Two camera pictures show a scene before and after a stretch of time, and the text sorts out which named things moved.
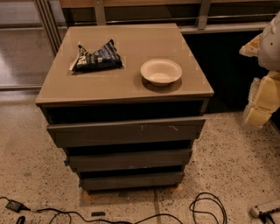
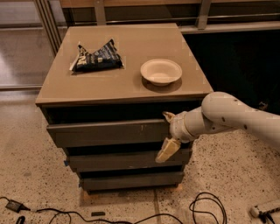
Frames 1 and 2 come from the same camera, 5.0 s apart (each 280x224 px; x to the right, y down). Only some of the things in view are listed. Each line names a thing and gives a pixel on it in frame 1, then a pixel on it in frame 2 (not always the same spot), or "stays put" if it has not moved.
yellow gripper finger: [251, 49] to [170, 116]
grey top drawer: [164, 130] stays put
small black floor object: [98, 213] stays put
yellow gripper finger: [264, 99] to [170, 147]
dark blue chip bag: [107, 58] stays put
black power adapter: [17, 206] stays put
